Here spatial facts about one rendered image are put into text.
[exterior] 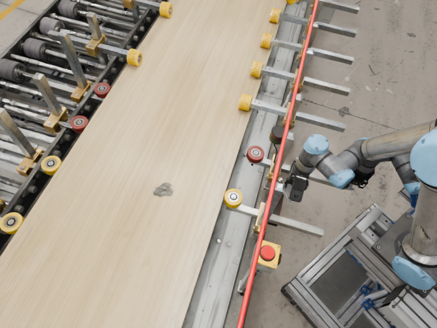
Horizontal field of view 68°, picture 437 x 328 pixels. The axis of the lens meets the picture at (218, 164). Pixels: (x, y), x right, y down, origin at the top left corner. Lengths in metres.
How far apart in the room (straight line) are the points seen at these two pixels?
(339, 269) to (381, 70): 2.19
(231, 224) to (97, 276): 0.68
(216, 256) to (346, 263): 0.91
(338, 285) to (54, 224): 1.55
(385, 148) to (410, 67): 2.83
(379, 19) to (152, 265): 3.76
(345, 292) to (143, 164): 1.37
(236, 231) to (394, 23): 3.36
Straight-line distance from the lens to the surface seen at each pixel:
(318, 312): 2.06
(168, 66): 1.87
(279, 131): 1.30
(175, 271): 1.29
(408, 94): 3.61
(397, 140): 1.09
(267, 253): 0.98
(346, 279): 2.18
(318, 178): 1.58
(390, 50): 4.01
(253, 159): 1.50
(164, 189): 1.39
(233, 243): 1.62
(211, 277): 1.57
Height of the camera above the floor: 2.15
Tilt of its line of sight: 58 degrees down
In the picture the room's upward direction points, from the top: 8 degrees clockwise
